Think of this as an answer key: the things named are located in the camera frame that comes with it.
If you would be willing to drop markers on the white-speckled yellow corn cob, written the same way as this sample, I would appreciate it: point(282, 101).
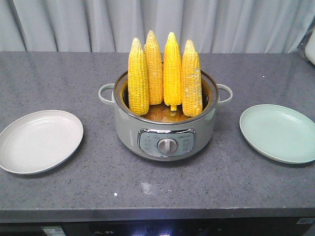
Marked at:
point(191, 81)

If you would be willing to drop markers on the light green round plate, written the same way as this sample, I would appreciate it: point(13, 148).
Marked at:
point(279, 133)

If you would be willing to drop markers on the black drawer sterilizer cabinet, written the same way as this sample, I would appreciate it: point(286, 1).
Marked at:
point(274, 226)

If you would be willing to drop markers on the pale yellow corn cob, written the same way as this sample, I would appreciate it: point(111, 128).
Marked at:
point(138, 88)

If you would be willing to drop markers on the grey pleated curtain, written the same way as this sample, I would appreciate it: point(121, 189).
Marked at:
point(215, 26)

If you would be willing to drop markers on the black built-in dishwasher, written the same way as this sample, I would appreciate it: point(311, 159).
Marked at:
point(44, 229)

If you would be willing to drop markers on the bright yellow corn cob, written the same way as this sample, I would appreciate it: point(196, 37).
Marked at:
point(172, 73)

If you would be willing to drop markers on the light green electric cooking pot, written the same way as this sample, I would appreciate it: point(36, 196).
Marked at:
point(163, 135)

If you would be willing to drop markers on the orange-yellow corn cob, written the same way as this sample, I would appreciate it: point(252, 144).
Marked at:
point(154, 68)

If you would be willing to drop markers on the white round plate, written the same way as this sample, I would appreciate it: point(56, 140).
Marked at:
point(39, 141)

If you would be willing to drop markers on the white rice cooker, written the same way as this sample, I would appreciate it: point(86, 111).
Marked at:
point(310, 51)

